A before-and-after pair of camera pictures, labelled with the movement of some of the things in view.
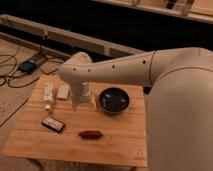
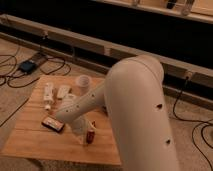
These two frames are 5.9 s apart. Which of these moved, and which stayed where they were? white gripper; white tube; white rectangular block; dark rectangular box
Moved: white gripper
Stayed: white tube; white rectangular block; dark rectangular box
